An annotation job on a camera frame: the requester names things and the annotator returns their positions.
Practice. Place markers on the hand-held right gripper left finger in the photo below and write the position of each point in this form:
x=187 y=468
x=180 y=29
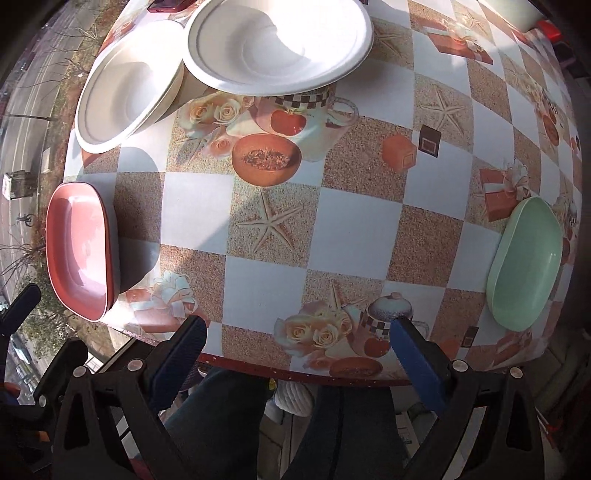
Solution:
x=182 y=357

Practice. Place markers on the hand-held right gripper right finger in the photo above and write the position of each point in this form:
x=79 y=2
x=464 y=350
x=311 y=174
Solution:
x=418 y=364

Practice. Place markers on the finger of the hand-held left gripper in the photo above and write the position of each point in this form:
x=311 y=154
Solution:
x=23 y=302
x=64 y=357

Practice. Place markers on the pink plate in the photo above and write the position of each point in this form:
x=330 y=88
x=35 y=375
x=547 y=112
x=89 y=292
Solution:
x=111 y=281
x=76 y=244

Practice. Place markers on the green plate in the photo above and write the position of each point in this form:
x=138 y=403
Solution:
x=521 y=267

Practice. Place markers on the white paper plate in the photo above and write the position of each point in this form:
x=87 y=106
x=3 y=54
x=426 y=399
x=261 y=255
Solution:
x=122 y=87
x=277 y=41

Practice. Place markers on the person's left leg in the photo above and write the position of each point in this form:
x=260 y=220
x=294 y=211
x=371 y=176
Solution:
x=221 y=429

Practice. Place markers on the grey utility box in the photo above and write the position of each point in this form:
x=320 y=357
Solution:
x=14 y=184

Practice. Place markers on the white textured object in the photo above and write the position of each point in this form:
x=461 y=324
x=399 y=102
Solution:
x=295 y=399

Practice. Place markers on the printed checkered tablecloth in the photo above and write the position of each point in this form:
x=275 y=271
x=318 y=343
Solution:
x=360 y=221

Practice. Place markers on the dark red object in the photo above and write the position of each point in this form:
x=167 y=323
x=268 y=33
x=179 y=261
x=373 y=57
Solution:
x=164 y=4

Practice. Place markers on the pale bowl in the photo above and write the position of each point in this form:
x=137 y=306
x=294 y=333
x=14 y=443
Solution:
x=512 y=11

